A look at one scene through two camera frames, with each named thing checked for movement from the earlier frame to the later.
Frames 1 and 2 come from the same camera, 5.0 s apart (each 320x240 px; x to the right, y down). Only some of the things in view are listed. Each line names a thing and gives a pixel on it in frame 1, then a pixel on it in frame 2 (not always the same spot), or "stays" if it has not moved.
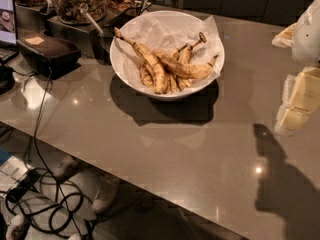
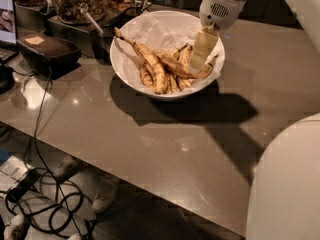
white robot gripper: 307,34 to 220,9
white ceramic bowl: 167,54 stays
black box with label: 49,56 stays
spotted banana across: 183,70 stays
